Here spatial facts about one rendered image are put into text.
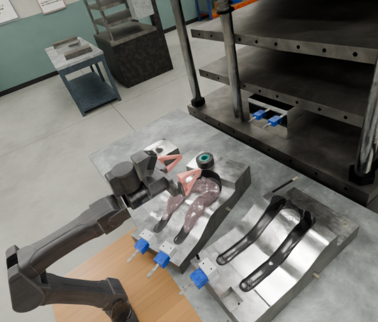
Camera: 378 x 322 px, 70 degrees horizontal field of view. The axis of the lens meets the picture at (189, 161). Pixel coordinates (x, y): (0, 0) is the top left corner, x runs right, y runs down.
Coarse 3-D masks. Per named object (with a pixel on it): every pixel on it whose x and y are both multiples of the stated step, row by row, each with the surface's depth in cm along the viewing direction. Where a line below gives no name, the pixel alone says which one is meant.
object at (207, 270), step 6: (198, 264) 83; (204, 264) 82; (210, 264) 82; (198, 270) 83; (204, 270) 81; (210, 270) 80; (216, 270) 81; (192, 276) 82; (198, 276) 81; (204, 276) 81; (210, 276) 80; (192, 282) 81; (198, 282) 80; (204, 282) 81; (186, 288) 80; (198, 288) 80; (180, 294) 79
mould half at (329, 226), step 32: (288, 192) 104; (288, 224) 85; (320, 224) 82; (352, 224) 88; (256, 256) 84; (288, 256) 81; (320, 256) 77; (224, 288) 78; (256, 288) 76; (288, 288) 75; (256, 320) 70
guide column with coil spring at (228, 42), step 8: (224, 8) 125; (224, 16) 128; (224, 24) 130; (232, 24) 131; (224, 32) 132; (232, 32) 133; (224, 40) 136; (232, 40) 134; (232, 48) 137; (232, 56) 139; (232, 64) 141; (232, 72) 144; (232, 80) 147; (232, 88) 150; (232, 96) 154; (240, 96) 154; (232, 104) 159; (240, 104) 156; (240, 112) 159; (240, 120) 163
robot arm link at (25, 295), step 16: (96, 208) 66; (112, 208) 65; (80, 224) 63; (96, 224) 63; (48, 240) 61; (64, 240) 61; (80, 240) 63; (16, 256) 62; (32, 256) 59; (48, 256) 60; (16, 272) 56; (32, 272) 59; (16, 288) 57; (32, 288) 59; (16, 304) 58; (32, 304) 61
